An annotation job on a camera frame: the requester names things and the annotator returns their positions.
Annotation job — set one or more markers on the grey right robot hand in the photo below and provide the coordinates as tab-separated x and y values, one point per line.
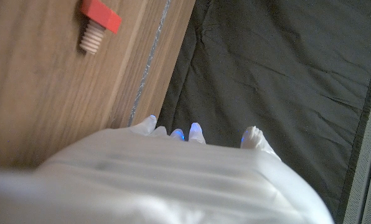
157	186

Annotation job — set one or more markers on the red-headed wooden screw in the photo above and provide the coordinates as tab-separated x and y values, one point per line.
100	15

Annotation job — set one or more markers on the black backdrop curtain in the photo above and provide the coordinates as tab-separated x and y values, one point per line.
282	77

